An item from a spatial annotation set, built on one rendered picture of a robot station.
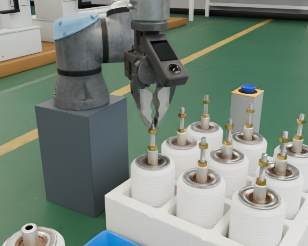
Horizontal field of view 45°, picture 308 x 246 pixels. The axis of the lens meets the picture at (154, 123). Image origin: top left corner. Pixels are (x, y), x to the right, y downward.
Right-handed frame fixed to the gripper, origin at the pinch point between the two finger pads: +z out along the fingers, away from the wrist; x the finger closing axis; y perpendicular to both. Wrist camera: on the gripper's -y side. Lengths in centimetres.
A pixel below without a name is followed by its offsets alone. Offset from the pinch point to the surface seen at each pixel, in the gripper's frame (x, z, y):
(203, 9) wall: -285, 28, 447
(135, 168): 4.3, 9.6, 0.0
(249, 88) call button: -36.4, 1.6, 15.9
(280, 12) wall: -356, 27, 356
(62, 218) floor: 17.1, 34.5, 23.5
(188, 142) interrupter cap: -11.8, 9.4, 5.9
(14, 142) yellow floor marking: 24, 35, 80
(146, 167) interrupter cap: 2.4, 8.9, -1.8
